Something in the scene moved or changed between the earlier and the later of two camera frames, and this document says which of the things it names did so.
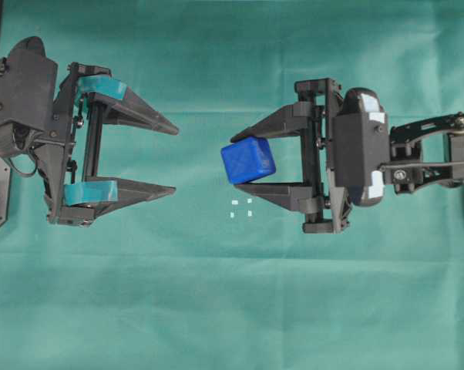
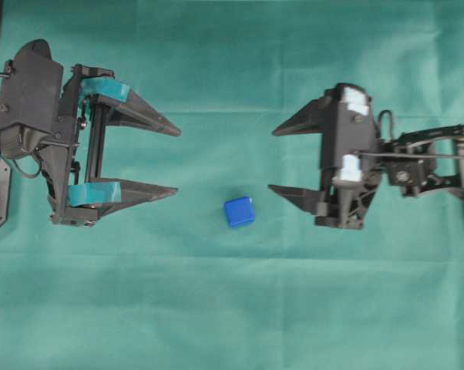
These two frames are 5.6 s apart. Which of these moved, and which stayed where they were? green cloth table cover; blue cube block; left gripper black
Moved: blue cube block
Stayed: left gripper black; green cloth table cover
